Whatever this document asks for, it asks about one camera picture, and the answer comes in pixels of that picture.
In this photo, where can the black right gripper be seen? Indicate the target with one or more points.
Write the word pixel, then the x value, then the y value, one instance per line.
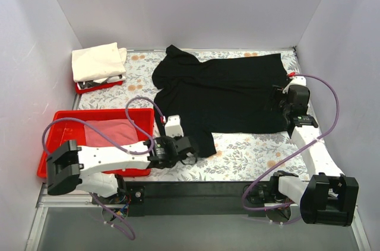
pixel 277 97

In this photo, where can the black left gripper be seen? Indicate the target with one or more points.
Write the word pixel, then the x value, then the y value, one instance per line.
pixel 186 148

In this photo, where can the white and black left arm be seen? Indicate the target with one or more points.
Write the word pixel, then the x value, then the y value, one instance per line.
pixel 92 169

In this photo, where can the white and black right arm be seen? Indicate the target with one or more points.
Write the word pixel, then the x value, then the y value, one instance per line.
pixel 329 197

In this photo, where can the pink t-shirt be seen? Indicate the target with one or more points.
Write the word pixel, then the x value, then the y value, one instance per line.
pixel 119 130

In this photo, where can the floral patterned table mat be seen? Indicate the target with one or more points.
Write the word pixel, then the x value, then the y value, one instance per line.
pixel 238 157

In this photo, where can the large red plastic tray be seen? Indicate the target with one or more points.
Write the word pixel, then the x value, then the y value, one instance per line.
pixel 69 130

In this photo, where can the folded black white striped t-shirt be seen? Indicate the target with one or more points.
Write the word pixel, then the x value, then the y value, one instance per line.
pixel 98 82

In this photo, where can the small red tray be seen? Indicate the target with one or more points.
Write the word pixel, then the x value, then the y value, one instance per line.
pixel 80 91

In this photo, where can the folded cream white t-shirt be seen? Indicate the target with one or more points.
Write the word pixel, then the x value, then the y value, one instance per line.
pixel 98 63

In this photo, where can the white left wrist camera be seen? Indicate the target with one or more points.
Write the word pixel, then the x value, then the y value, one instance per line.
pixel 173 126

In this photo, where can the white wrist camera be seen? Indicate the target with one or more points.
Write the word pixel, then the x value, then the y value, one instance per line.
pixel 173 126
pixel 296 79

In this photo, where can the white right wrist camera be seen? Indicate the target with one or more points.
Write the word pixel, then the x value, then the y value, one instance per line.
pixel 296 79

